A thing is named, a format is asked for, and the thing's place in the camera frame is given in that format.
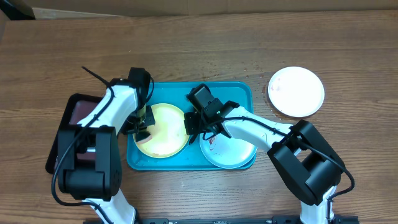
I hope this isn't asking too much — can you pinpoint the yellow plate with stain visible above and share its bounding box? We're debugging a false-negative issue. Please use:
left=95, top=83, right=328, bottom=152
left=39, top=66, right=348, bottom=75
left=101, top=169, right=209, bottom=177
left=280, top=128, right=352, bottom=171
left=133, top=103, right=189, bottom=159

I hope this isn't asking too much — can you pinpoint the brown cardboard back wall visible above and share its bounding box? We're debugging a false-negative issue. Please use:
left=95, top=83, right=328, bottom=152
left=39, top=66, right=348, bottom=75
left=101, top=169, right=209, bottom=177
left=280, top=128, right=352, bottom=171
left=0, top=0, right=398, bottom=20

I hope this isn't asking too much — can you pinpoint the black water tray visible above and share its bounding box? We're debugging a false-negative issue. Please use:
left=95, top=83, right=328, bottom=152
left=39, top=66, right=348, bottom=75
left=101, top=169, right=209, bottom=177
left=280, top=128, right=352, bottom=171
left=45, top=93, right=102, bottom=174

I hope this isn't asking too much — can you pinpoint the blue plastic tray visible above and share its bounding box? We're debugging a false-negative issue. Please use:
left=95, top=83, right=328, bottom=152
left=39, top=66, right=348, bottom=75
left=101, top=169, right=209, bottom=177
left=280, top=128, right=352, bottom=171
left=126, top=82, right=254, bottom=171

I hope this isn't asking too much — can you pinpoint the white plate with stain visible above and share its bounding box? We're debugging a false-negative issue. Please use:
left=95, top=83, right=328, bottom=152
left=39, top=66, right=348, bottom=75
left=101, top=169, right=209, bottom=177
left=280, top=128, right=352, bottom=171
left=267, top=67, right=325, bottom=118

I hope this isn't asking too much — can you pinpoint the light blue plate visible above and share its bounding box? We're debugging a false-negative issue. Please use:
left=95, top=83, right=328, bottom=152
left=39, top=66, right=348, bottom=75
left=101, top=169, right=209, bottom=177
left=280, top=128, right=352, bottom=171
left=199, top=133, right=257, bottom=170

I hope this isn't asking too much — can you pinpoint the green pink sponge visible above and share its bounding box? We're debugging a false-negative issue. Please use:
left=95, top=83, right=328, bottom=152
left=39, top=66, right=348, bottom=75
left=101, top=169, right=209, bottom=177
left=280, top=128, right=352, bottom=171
left=135, top=131, right=152, bottom=145

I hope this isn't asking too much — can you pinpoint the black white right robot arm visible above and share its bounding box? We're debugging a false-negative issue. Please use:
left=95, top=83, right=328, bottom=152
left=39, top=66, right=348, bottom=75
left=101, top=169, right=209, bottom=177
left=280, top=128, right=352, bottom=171
left=185, top=84, right=345, bottom=223

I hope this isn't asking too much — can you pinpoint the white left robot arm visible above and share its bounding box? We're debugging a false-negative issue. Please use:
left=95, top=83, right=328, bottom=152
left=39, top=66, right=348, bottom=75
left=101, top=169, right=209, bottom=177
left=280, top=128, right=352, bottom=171
left=51, top=67, right=155, bottom=223

